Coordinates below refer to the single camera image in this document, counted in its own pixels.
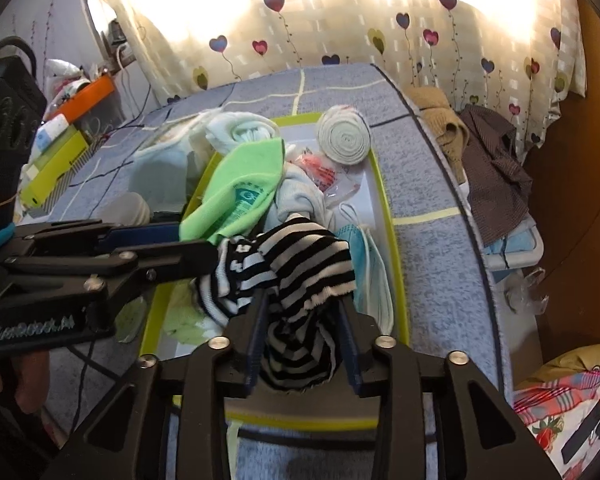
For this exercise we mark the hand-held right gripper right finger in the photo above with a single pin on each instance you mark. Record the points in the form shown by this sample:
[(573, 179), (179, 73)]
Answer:
[(350, 355)]

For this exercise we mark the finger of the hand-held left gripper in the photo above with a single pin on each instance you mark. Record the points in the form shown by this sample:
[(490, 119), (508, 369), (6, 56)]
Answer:
[(180, 260), (140, 235)]

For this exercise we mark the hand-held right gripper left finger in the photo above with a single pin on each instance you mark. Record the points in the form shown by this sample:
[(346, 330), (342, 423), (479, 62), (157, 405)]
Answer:
[(256, 355)]

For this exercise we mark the black white striped sock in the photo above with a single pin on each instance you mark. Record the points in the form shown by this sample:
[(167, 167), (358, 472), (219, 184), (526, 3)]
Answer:
[(300, 260), (225, 280)]

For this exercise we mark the green patterned towel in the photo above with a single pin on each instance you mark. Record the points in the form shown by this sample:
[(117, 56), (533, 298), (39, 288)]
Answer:
[(190, 320)]

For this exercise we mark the blue face mask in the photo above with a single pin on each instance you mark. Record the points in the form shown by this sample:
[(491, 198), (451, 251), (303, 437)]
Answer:
[(372, 265)]

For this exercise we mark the green sock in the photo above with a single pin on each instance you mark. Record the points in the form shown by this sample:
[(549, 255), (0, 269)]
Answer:
[(240, 180)]

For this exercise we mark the light grey sock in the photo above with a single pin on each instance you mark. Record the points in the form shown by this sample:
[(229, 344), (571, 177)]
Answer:
[(300, 195)]

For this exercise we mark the white towel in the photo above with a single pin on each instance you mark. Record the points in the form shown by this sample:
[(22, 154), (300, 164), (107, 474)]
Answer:
[(240, 132)]

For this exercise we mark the white box with green rim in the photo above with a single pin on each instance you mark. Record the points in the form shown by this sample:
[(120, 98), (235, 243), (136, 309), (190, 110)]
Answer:
[(375, 195)]

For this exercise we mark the clear red printed plastic bag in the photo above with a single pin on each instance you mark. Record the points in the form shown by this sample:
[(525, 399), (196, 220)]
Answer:
[(325, 175)]

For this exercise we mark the cream ribbed sock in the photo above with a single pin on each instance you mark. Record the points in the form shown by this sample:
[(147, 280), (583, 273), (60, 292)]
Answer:
[(342, 137)]

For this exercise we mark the person's left hand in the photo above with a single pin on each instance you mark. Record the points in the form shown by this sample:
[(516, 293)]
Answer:
[(32, 385)]

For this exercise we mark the blue white tissue pack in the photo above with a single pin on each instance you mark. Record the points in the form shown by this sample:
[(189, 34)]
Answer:
[(55, 130)]

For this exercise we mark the green cardboard box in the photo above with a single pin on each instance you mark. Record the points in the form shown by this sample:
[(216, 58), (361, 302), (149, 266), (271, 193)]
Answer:
[(55, 167)]

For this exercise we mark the wet wipes pack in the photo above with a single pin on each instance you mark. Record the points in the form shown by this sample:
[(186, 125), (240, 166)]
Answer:
[(160, 170)]

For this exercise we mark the white plastic bag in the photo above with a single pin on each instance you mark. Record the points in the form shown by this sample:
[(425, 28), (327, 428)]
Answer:
[(62, 67)]

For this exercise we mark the orange tray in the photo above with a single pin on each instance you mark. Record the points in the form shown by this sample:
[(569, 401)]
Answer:
[(87, 95)]

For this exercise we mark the black charger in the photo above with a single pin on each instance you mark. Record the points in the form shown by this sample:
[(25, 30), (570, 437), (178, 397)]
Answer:
[(116, 32)]

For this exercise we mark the crumpled clear plastic bag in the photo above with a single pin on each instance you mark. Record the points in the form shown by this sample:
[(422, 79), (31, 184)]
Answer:
[(527, 292)]

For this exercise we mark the light blue cloth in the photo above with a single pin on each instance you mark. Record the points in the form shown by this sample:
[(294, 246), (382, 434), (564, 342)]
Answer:
[(517, 250)]

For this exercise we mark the colourful plaid cloth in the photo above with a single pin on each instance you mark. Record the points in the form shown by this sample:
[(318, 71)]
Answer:
[(555, 405)]

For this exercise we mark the brown checked shirt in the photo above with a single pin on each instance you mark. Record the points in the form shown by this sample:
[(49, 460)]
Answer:
[(495, 185)]

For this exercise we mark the yellow pillow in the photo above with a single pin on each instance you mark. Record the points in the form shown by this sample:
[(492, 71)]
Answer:
[(580, 360)]

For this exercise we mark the tan knitted cloth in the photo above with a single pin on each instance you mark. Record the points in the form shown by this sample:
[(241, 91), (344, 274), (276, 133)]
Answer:
[(440, 115)]

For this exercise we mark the heart patterned curtain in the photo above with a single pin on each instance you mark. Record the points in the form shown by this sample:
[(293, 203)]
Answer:
[(355, 10)]

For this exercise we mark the wooden cabinet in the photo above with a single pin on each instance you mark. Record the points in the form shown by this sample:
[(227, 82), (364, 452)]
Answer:
[(590, 160)]

